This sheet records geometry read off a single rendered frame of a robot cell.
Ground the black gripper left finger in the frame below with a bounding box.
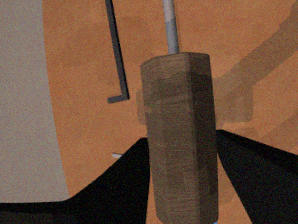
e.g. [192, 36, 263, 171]
[0, 137, 150, 224]

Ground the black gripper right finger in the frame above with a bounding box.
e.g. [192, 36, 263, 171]
[217, 129, 298, 224]

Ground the brown handled tool with grey metal shaft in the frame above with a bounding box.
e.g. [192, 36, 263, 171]
[140, 0, 220, 224]

